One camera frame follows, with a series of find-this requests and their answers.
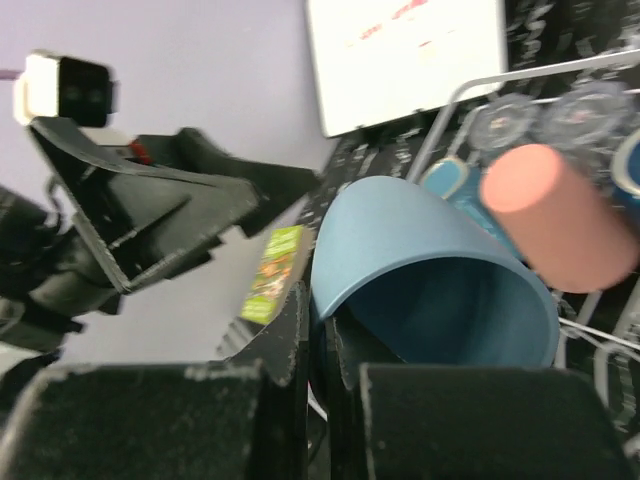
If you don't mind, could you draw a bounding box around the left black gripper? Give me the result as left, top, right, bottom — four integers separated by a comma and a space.
29, 119, 320, 293

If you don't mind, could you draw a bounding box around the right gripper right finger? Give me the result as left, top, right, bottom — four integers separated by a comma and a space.
325, 318, 633, 479

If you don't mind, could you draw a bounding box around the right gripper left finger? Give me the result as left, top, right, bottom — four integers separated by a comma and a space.
1, 283, 309, 480

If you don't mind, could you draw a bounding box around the light blue plastic cup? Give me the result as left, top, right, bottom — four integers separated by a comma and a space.
310, 176, 559, 398

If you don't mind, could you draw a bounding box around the blue mug with handle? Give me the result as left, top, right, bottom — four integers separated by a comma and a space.
419, 156, 523, 260

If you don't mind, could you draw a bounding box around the pink plastic cup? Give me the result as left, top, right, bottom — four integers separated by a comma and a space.
479, 144, 639, 293

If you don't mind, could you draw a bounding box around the clear glass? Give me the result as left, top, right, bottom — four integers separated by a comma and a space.
468, 93, 540, 152
538, 81, 636, 150

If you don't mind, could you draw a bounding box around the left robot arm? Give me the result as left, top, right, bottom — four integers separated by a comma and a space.
1, 117, 319, 354

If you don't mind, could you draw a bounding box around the green Treehouse book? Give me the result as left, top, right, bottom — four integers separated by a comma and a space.
239, 225, 314, 325

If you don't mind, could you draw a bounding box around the white whiteboard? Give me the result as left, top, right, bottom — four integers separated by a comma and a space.
306, 0, 508, 137

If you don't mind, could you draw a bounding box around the dark blue ribbed mug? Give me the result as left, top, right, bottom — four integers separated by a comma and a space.
610, 130, 640, 225

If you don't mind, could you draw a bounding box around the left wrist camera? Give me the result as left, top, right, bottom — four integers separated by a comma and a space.
13, 49, 116, 128

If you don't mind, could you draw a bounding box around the white wire dish rack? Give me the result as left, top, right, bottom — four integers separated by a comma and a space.
408, 49, 639, 450

